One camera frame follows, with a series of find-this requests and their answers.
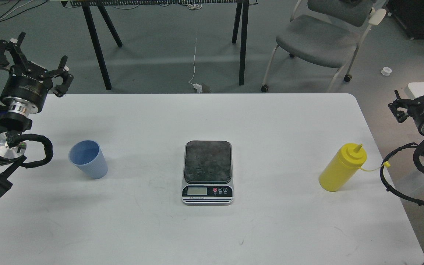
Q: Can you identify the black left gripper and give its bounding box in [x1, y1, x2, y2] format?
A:
[0, 32, 74, 114]

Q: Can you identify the blue ribbed plastic cup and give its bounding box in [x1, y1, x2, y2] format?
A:
[68, 140, 108, 179]

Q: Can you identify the yellow squeeze bottle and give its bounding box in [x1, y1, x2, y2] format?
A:
[318, 143, 391, 192]

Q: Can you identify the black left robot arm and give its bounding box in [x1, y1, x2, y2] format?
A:
[0, 32, 74, 198]

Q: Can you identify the digital kitchen scale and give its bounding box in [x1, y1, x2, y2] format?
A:
[181, 140, 234, 205]

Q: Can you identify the white side table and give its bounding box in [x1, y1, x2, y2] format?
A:
[404, 82, 424, 99]

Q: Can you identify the small white spool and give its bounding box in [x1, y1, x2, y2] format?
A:
[380, 67, 392, 77]

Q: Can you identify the black-legged trestle table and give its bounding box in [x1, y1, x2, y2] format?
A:
[60, 0, 258, 91]

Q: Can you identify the black cabinet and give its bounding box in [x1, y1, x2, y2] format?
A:
[386, 0, 424, 40]

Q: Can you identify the grey office chair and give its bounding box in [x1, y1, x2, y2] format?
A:
[261, 0, 387, 93]

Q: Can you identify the white charger cable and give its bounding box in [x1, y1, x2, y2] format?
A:
[188, 29, 211, 94]

